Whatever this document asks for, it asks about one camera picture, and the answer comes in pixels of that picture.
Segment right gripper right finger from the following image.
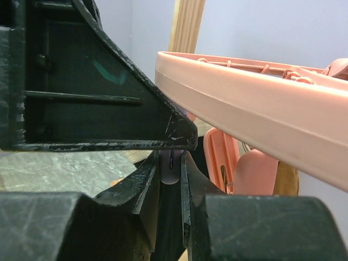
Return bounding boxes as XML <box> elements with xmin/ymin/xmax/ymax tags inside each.
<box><xmin>182</xmin><ymin>153</ymin><xmax>347</xmax><ymax>260</ymax></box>

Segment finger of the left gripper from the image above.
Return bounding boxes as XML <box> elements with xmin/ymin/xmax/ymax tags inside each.
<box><xmin>1</xmin><ymin>1</ymin><xmax>197</xmax><ymax>152</ymax></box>

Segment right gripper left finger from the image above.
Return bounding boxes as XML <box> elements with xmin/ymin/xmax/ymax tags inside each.
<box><xmin>1</xmin><ymin>152</ymin><xmax>159</xmax><ymax>260</ymax></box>

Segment purple clothes clip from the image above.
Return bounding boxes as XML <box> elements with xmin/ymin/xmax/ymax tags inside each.
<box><xmin>159</xmin><ymin>150</ymin><xmax>183</xmax><ymax>185</ymax></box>

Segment pink round clip hanger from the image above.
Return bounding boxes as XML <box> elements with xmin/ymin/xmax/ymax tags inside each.
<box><xmin>155</xmin><ymin>52</ymin><xmax>347</xmax><ymax>190</ymax></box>

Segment brown underwear on hanger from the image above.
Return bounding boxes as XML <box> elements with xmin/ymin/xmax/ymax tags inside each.
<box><xmin>273</xmin><ymin>161</ymin><xmax>300</xmax><ymax>196</ymax></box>

